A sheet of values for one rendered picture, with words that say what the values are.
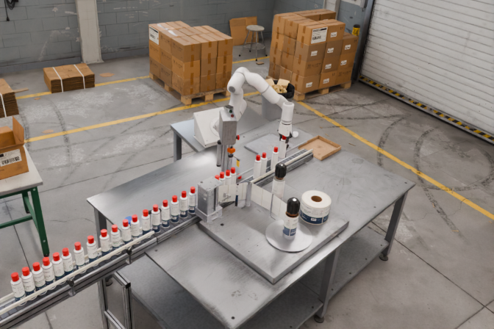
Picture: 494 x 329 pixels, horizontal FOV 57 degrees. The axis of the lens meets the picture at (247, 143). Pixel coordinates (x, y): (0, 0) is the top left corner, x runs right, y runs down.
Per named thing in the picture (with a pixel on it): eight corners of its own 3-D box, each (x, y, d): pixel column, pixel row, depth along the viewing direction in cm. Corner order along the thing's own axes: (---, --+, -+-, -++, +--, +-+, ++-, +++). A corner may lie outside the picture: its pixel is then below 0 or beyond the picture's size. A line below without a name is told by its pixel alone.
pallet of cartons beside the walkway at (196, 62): (232, 95, 705) (235, 39, 661) (184, 106, 660) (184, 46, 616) (192, 70, 787) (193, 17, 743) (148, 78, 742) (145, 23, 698)
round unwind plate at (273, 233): (292, 259, 281) (292, 258, 280) (255, 234, 298) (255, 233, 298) (321, 237, 301) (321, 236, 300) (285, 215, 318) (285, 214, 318)
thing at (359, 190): (232, 333, 240) (232, 331, 239) (86, 201, 327) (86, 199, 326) (415, 185, 376) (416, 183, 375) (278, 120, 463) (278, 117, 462)
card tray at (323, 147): (321, 160, 395) (322, 156, 393) (298, 148, 410) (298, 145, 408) (340, 149, 415) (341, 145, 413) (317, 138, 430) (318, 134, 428)
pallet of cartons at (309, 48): (298, 103, 700) (309, 29, 643) (264, 84, 757) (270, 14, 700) (351, 88, 766) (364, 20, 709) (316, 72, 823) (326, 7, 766)
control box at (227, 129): (221, 145, 315) (223, 120, 306) (217, 133, 330) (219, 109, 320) (236, 145, 317) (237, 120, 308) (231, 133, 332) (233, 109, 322)
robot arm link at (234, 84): (245, 113, 386) (236, 128, 377) (231, 108, 388) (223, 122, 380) (248, 73, 344) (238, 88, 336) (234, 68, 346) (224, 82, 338)
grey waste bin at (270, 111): (270, 139, 594) (275, 95, 563) (251, 125, 624) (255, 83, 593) (295, 131, 616) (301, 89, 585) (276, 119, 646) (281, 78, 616)
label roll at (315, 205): (317, 203, 332) (320, 187, 325) (333, 220, 317) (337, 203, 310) (293, 210, 324) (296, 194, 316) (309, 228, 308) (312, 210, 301)
